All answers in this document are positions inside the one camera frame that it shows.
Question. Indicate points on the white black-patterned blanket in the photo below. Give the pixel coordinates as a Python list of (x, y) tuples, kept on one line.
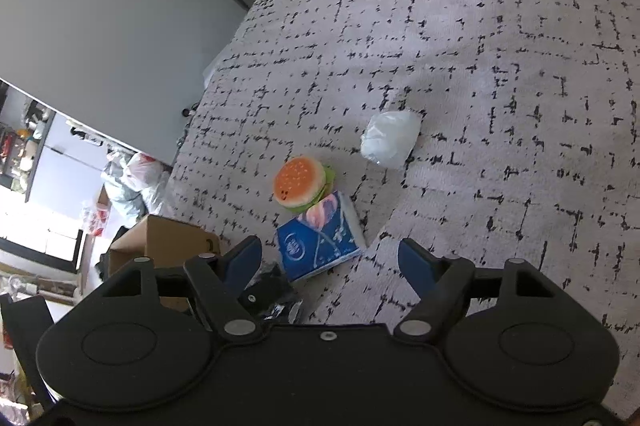
[(475, 81)]

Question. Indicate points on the crumpled white plastic bag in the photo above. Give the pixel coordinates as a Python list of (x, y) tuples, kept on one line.
[(390, 139)]

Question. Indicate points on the small red white plastic bag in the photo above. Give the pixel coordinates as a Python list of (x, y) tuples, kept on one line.
[(96, 220)]

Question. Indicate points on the blue tissue packet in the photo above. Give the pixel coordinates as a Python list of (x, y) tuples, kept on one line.
[(320, 241)]

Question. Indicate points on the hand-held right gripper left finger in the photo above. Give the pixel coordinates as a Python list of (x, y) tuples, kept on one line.
[(242, 263)]

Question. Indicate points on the black fluffy cloth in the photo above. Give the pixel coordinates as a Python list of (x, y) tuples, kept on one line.
[(272, 293)]

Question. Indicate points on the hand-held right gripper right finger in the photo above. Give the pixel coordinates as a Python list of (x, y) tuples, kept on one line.
[(417, 266)]

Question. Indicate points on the grey plastic bag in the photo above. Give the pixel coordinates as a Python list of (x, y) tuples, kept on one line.
[(125, 201)]

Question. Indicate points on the brown cardboard box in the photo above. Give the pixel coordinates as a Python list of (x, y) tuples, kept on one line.
[(165, 238)]

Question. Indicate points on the orange burger plush toy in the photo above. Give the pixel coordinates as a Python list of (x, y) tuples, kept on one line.
[(297, 181)]

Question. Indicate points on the black dice-shaped stool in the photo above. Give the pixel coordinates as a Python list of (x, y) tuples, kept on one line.
[(25, 321)]

